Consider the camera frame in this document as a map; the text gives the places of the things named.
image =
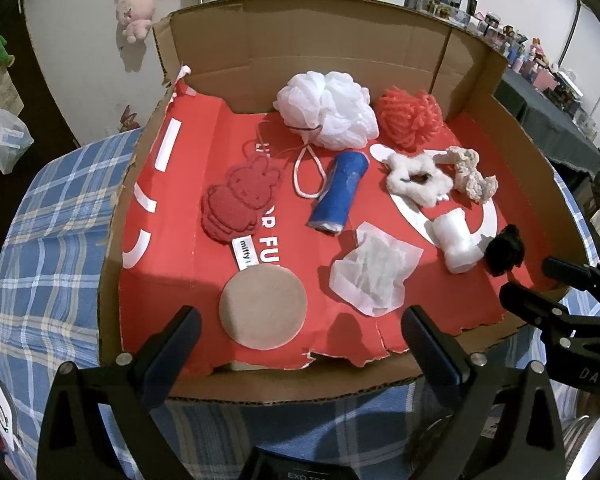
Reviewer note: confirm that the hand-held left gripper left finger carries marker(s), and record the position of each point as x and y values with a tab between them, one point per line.
170	355

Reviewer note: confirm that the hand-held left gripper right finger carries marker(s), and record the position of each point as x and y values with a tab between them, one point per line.
432	355

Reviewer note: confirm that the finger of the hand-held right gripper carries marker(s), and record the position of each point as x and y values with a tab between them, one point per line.
535	310
590	279

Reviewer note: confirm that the black fuzzy scrunchie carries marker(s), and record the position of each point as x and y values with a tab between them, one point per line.
505	252

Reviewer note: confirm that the white translucent cloth packet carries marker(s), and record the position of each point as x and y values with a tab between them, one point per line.
375	270

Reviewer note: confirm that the beige round puff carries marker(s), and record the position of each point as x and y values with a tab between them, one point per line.
262	307

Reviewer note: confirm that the white towel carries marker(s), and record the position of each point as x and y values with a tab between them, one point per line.
455	240

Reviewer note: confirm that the cream crochet scrunchie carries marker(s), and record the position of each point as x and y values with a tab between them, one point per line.
472	177

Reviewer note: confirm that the red rabbit-shaped towel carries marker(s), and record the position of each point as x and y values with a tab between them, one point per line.
230	200

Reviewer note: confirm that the white fluffy scrunchie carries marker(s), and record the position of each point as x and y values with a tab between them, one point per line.
400	180

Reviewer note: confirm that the blue towel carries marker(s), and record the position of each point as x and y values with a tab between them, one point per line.
337	190

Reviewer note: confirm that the coral mesh bath loofah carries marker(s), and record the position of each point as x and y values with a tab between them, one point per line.
410	115

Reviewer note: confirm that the white mesh bath loofah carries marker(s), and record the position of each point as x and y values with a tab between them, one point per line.
325	105

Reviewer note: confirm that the cardboard box red inside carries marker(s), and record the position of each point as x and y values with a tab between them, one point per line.
330	35

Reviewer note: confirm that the blue plaid blanket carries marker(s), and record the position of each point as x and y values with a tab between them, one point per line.
45	260

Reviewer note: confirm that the cluttered dark table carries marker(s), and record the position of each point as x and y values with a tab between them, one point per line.
530	55

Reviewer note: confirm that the clear plastic bag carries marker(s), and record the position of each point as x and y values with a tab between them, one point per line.
7	135

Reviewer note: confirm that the dark wooden door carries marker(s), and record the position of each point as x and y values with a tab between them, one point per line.
37	85

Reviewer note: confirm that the light pink rabbit plush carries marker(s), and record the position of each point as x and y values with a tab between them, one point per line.
135	10

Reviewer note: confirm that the rabbit wall sticker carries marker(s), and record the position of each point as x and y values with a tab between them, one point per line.
130	119

